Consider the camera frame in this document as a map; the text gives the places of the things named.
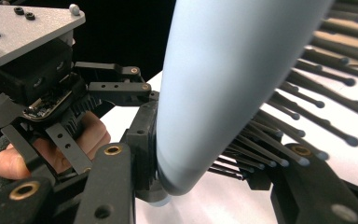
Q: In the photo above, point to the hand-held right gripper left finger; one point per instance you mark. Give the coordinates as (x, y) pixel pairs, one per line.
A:
(144, 155)

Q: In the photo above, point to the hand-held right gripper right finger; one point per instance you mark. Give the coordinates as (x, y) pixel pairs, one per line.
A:
(259, 182)

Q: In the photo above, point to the light blue hairbrush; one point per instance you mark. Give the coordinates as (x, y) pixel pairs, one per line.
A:
(214, 93)

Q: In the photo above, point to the white table sheet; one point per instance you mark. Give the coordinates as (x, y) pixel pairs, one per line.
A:
(199, 208)

